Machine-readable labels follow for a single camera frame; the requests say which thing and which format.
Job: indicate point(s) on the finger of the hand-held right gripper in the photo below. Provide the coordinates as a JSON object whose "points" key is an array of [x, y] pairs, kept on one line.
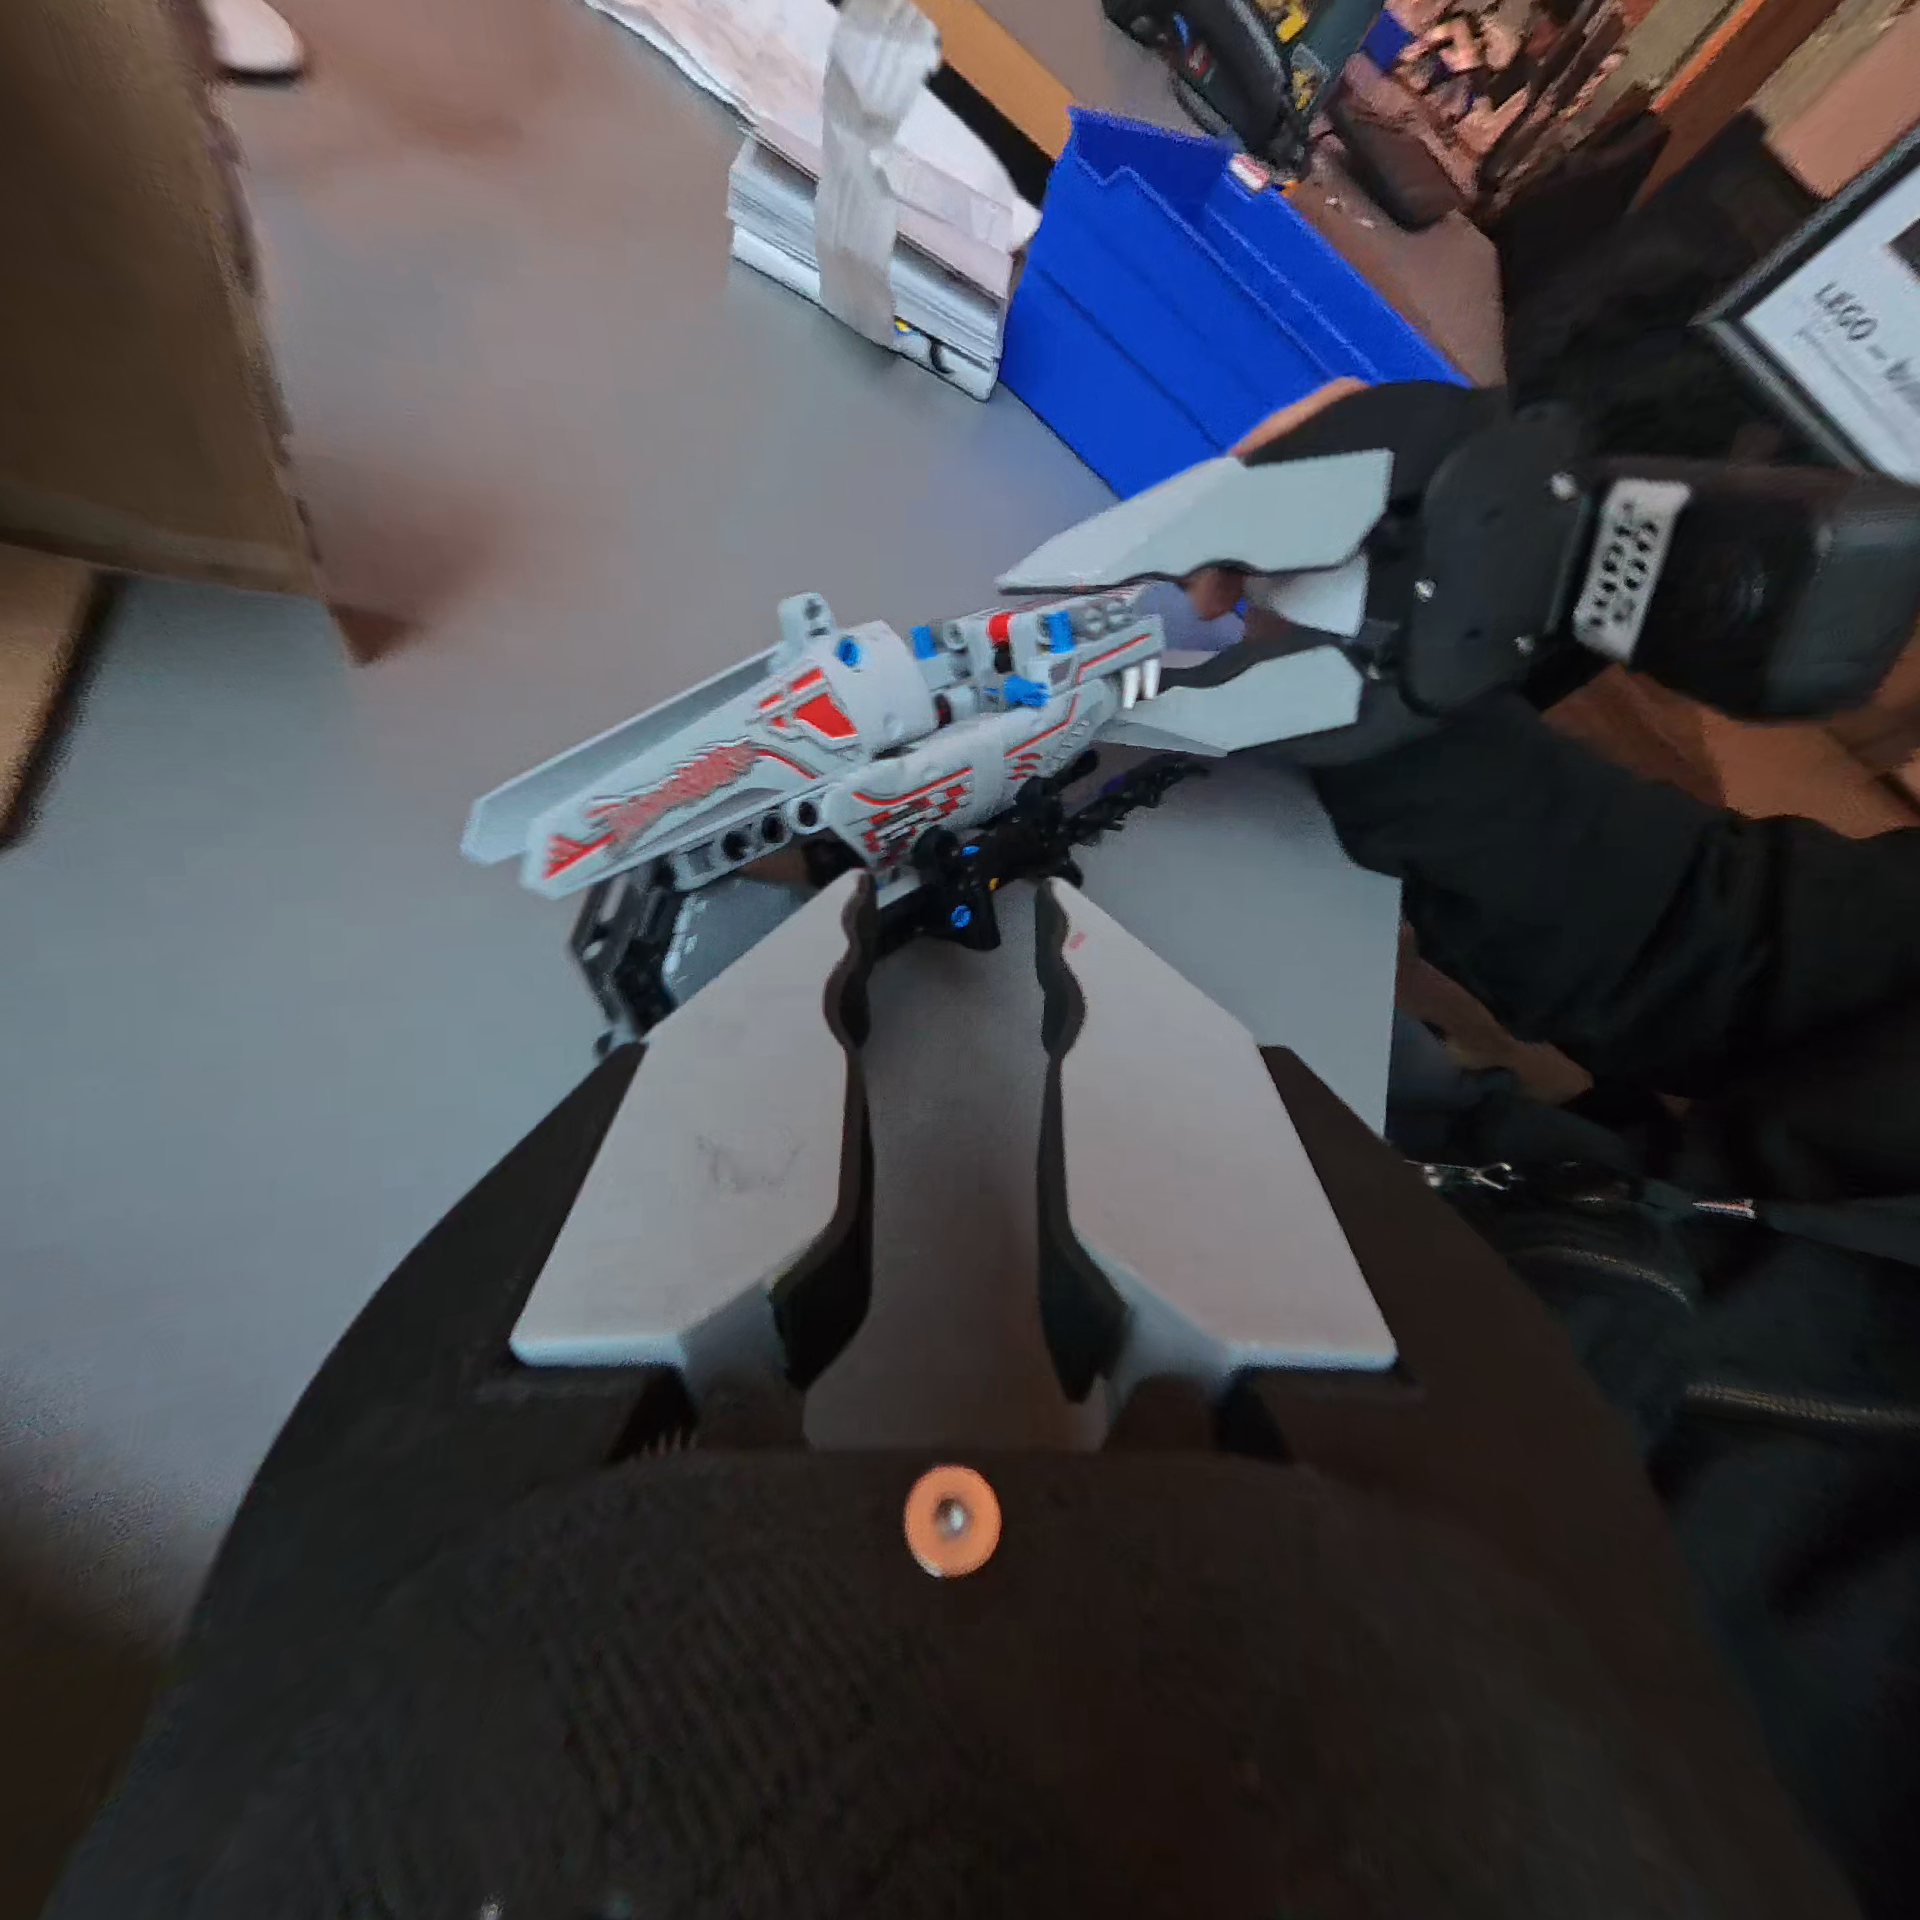
{"points": [[1276, 510], [1260, 698]]}

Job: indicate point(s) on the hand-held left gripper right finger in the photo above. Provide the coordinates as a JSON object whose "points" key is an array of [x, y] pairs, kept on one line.
{"points": [[1201, 1200]]}

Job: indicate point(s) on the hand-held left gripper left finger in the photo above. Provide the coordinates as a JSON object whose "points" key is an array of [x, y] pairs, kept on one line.
{"points": [[705, 1184]]}

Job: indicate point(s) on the blue plastic bin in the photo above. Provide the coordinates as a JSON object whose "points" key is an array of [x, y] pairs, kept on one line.
{"points": [[1141, 345]]}

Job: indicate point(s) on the grey red lego vehicle model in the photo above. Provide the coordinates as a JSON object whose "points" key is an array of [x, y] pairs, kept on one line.
{"points": [[840, 749]]}

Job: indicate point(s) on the white lego instruction booklet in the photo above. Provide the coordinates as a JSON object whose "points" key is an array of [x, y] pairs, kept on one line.
{"points": [[781, 248]]}

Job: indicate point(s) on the person's right forearm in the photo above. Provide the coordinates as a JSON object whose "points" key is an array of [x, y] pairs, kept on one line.
{"points": [[1575, 931]]}

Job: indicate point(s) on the dark cardboard lego box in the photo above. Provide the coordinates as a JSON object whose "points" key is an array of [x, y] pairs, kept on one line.
{"points": [[120, 300]]}

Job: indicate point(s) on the person's right hand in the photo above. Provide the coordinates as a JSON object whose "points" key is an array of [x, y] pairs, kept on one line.
{"points": [[1212, 593]]}

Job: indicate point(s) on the black framed paper sign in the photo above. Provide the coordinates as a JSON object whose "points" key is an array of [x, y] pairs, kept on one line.
{"points": [[1846, 315]]}

